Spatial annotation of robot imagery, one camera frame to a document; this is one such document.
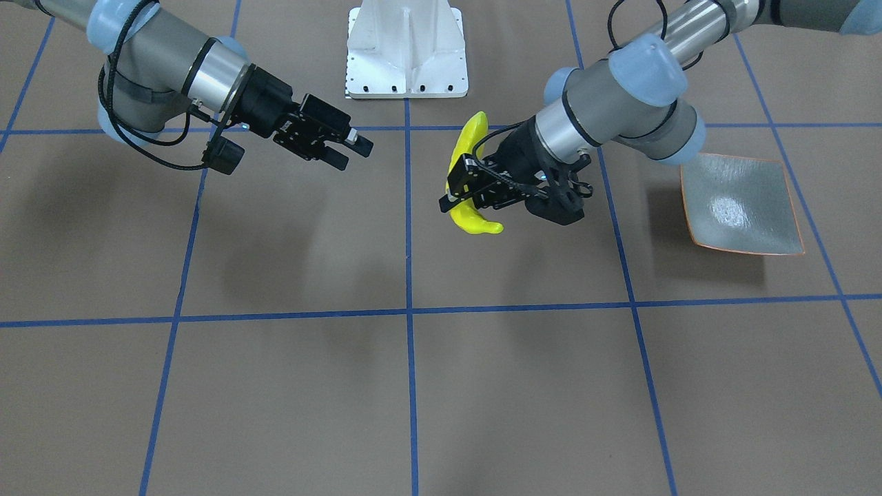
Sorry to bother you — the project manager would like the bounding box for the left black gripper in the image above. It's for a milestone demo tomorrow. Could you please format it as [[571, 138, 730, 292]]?
[[439, 118, 543, 213]]

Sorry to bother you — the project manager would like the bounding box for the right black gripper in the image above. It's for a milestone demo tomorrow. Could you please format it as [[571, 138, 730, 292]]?
[[234, 65, 374, 172]]

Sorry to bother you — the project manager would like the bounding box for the yellow banana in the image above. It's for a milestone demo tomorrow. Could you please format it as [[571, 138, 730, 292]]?
[[443, 111, 504, 234]]

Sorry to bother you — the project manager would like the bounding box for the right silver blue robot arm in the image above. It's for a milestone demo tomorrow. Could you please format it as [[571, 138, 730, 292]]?
[[20, 1, 373, 175]]

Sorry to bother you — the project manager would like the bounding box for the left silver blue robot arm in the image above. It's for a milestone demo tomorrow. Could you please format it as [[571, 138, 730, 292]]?
[[439, 1, 880, 225]]

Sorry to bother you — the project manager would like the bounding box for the grey square plate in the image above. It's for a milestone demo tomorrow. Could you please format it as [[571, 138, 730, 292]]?
[[680, 153, 806, 256]]

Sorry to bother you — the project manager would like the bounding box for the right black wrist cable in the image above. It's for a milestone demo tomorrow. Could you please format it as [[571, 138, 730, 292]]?
[[96, 0, 235, 172]]

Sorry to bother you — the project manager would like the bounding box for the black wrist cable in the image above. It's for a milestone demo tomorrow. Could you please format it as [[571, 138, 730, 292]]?
[[475, 0, 697, 166], [96, 0, 235, 172]]

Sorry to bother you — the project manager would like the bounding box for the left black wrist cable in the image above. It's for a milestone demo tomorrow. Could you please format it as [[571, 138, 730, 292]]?
[[475, 0, 697, 166]]

